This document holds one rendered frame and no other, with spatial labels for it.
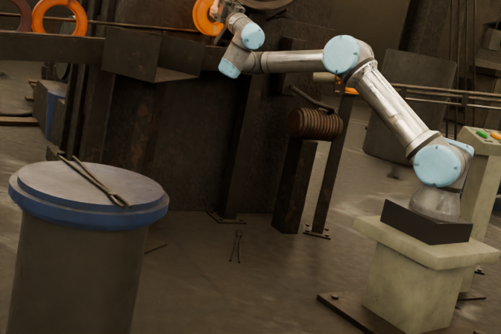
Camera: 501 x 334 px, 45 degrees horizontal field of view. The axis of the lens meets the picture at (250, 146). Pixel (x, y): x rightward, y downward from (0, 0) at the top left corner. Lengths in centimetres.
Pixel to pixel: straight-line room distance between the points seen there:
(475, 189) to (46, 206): 159
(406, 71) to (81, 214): 404
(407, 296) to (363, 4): 888
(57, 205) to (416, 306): 113
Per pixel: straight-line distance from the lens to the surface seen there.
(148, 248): 212
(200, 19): 225
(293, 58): 204
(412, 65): 495
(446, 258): 178
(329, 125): 251
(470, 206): 233
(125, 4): 235
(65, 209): 115
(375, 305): 199
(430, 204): 187
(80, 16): 221
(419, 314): 191
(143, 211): 119
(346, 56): 180
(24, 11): 217
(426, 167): 173
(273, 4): 247
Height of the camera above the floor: 79
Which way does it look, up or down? 11 degrees down
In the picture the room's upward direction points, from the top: 12 degrees clockwise
